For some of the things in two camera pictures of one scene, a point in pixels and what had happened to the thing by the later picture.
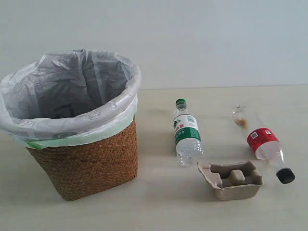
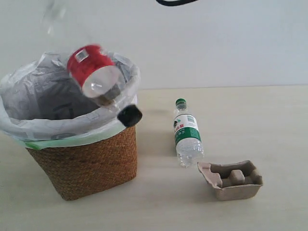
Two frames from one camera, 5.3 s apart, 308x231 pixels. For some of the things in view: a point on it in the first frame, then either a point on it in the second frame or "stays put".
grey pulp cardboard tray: [236, 181] stays put
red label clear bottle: [265, 142] → [93, 68]
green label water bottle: [189, 147] stays put
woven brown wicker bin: [88, 168] stays put
